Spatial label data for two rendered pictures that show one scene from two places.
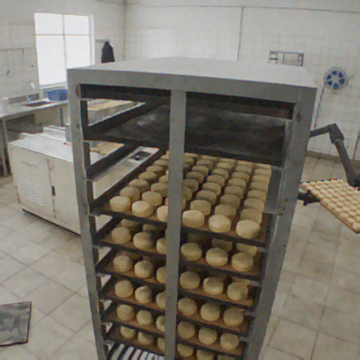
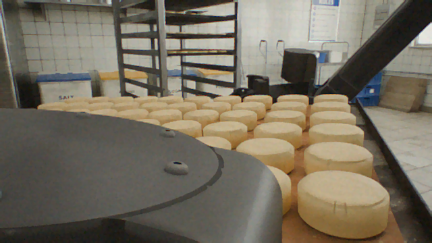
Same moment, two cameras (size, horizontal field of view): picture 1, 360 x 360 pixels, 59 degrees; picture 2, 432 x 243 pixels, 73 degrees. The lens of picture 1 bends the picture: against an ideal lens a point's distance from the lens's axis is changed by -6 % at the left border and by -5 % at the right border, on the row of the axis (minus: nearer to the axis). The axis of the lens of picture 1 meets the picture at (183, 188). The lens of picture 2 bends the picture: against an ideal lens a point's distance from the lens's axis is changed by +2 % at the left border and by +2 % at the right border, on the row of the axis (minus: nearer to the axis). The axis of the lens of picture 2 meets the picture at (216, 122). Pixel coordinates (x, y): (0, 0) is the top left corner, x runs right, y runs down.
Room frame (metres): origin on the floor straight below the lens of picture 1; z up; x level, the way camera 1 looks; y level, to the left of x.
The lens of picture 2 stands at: (2.19, -1.30, 1.10)
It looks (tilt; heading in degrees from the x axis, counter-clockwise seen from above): 15 degrees down; 128
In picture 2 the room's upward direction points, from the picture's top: straight up
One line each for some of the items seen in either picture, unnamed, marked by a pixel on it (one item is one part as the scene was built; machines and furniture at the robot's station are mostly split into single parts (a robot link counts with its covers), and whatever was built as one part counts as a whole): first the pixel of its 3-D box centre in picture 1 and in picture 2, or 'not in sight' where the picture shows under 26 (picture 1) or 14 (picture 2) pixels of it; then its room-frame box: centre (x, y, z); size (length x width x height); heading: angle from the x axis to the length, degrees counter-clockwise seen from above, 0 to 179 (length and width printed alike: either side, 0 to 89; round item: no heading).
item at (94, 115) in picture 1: (106, 111); not in sight; (2.97, 0.74, 1.25); 0.56 x 0.29 x 0.14; 152
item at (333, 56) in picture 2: not in sight; (326, 56); (0.56, 3.81, 0.89); 0.44 x 0.36 x 0.20; 161
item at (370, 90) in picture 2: not in sight; (358, 88); (1.00, 4.45, 0.30); 0.60 x 0.40 x 0.20; 62
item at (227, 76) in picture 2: not in sight; (214, 93); (-0.46, 2.05, 0.38); 0.64 x 0.54 x 0.77; 150
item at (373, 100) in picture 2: not in sight; (357, 99); (1.00, 4.45, 0.10); 0.60 x 0.40 x 0.20; 60
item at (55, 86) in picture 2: not in sight; (68, 104); (-1.37, 0.33, 0.38); 0.64 x 0.54 x 0.77; 155
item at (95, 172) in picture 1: (147, 138); not in sight; (0.97, 0.12, 1.59); 0.64 x 0.03 x 0.03; 163
